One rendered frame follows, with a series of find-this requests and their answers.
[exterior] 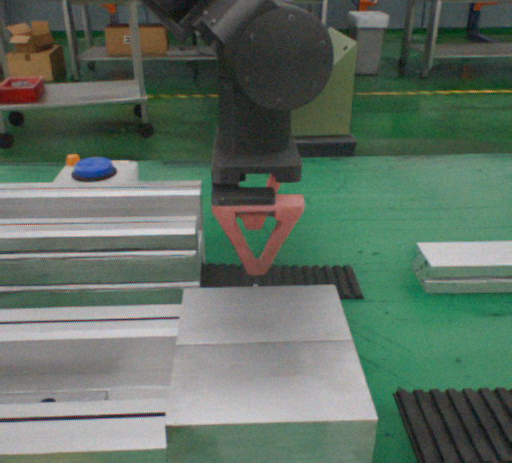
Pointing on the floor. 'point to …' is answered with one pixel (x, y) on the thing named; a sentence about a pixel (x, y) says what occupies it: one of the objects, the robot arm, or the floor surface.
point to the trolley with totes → (119, 93)
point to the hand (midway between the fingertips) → (254, 241)
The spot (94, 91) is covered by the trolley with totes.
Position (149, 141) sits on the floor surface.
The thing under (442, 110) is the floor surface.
